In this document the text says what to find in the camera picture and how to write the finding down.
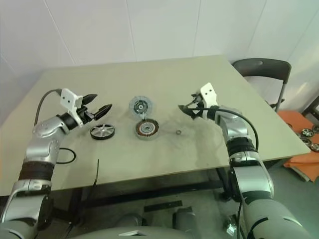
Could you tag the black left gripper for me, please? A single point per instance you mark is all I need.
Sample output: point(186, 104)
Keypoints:
point(86, 115)

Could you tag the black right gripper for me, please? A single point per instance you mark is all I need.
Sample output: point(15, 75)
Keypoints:
point(200, 109)

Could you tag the motor stator copper windings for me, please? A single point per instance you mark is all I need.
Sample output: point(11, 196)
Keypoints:
point(140, 129)

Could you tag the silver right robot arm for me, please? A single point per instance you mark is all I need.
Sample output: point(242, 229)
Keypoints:
point(234, 129)

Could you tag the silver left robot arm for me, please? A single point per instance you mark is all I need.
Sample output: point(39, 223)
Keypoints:
point(42, 139)

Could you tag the black folding chair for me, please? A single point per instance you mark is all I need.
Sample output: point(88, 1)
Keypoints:
point(266, 68)

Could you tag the orange cloth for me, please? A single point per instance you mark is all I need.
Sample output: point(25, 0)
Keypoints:
point(294, 119)

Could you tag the small silver black wheel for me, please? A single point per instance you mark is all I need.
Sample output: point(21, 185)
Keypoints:
point(316, 128)
point(307, 132)
point(306, 141)
point(314, 147)

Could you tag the dark metal rack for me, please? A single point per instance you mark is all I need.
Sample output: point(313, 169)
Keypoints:
point(311, 107)

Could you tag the small metal caster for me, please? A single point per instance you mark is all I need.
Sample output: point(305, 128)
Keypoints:
point(232, 225)

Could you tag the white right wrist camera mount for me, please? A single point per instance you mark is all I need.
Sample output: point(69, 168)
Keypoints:
point(208, 94)

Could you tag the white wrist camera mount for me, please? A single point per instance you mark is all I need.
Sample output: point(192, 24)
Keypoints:
point(208, 94)
point(68, 98)

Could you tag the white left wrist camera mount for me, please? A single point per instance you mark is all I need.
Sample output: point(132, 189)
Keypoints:
point(68, 98)

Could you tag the black metal table frame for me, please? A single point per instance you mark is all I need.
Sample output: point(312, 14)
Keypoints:
point(149, 196)

